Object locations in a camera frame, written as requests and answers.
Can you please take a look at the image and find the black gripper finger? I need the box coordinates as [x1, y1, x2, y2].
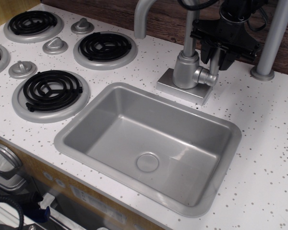
[201, 40, 216, 64]
[218, 50, 238, 70]

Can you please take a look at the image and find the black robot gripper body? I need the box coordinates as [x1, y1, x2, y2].
[190, 17, 261, 60]

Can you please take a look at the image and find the silver faucet lever handle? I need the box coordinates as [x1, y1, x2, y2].
[193, 48, 221, 87]

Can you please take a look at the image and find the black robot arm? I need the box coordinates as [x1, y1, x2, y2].
[191, 0, 268, 70]

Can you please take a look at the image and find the grey vertical support pole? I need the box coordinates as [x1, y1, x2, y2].
[251, 0, 288, 81]

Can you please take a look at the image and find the silver toy faucet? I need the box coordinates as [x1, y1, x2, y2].
[133, 0, 214, 106]

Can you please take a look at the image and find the grey toy sink basin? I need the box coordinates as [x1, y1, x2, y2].
[54, 82, 242, 218]

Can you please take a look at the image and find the back right black burner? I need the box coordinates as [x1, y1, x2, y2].
[73, 32, 138, 70]

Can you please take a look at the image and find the silver stove knob top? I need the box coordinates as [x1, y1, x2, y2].
[71, 18, 94, 35]

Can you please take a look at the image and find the silver stove knob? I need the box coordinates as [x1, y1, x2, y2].
[8, 61, 37, 79]
[71, 18, 94, 35]
[42, 37, 68, 55]

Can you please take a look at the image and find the silver stove knob middle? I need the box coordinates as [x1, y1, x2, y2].
[42, 37, 68, 55]

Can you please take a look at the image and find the front right black burner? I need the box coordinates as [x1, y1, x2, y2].
[12, 70, 90, 124]

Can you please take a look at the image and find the back left black burner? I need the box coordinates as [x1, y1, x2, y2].
[3, 11, 64, 44]

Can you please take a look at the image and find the silver stove knob lower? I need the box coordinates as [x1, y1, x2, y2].
[8, 61, 37, 79]

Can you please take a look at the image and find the silver oven dial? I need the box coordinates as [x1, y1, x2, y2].
[0, 144, 22, 179]

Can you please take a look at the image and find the blue black clamp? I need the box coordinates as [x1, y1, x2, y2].
[24, 192, 50, 223]

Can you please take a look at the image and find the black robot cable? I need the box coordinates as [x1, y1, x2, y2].
[177, 0, 221, 12]

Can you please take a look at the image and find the black braided cable lower left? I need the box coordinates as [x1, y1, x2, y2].
[0, 194, 24, 227]

